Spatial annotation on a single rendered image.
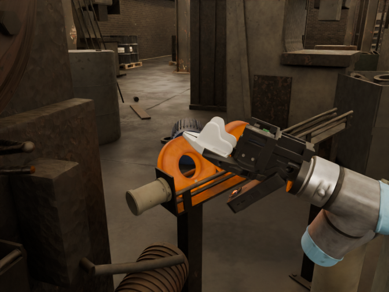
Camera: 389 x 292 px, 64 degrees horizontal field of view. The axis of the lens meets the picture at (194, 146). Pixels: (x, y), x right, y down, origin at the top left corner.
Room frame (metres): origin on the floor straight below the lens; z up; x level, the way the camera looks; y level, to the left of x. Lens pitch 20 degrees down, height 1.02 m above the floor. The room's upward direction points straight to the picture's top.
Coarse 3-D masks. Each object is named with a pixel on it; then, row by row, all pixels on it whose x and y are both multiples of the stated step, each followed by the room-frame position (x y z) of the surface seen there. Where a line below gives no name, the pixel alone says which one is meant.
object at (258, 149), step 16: (256, 128) 0.48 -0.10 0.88; (272, 128) 0.51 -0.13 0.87; (240, 144) 0.46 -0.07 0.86; (256, 144) 0.46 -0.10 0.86; (272, 144) 0.45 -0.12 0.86; (288, 144) 0.47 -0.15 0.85; (304, 144) 0.47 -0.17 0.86; (240, 160) 0.47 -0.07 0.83; (256, 160) 0.46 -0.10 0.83; (272, 160) 0.47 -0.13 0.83; (288, 160) 0.46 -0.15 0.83; (304, 160) 0.45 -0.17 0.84; (240, 176) 0.46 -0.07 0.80; (256, 176) 0.46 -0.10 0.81; (288, 176) 0.46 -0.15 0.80; (304, 176) 0.43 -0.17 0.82; (288, 192) 0.45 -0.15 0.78
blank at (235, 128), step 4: (228, 124) 0.81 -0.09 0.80; (232, 124) 0.80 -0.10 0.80; (236, 124) 0.80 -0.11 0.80; (240, 124) 0.80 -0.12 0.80; (244, 124) 0.80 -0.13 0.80; (228, 128) 0.79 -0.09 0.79; (232, 128) 0.78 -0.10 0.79; (236, 128) 0.79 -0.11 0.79; (240, 128) 0.80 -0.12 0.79; (228, 132) 0.77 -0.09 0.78; (232, 132) 0.78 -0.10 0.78; (236, 132) 0.79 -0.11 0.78; (240, 132) 0.80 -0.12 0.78; (236, 136) 0.79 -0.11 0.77; (216, 168) 0.78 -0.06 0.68; (220, 168) 0.76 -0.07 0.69; (236, 176) 0.79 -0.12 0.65
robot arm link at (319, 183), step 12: (312, 168) 0.44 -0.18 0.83; (324, 168) 0.44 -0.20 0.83; (336, 168) 0.44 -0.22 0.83; (312, 180) 0.43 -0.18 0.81; (324, 180) 0.43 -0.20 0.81; (336, 180) 0.43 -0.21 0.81; (300, 192) 0.44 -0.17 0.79; (312, 192) 0.43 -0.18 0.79; (324, 192) 0.42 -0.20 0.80; (324, 204) 0.42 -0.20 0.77
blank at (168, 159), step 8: (168, 144) 0.72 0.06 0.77; (176, 144) 0.73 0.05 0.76; (184, 144) 0.74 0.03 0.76; (160, 152) 0.73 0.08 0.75; (168, 152) 0.71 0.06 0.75; (176, 152) 0.72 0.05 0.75; (184, 152) 0.73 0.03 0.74; (192, 152) 0.74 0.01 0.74; (160, 160) 0.70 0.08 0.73; (168, 160) 0.70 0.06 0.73; (176, 160) 0.71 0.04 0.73; (200, 160) 0.74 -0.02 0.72; (160, 168) 0.69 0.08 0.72; (168, 168) 0.69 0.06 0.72; (176, 168) 0.70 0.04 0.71; (200, 168) 0.74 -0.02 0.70; (208, 168) 0.74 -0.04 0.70; (176, 176) 0.69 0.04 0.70; (184, 176) 0.70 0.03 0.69; (200, 176) 0.72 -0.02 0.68; (208, 176) 0.73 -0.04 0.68; (176, 184) 0.68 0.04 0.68; (184, 184) 0.69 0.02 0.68
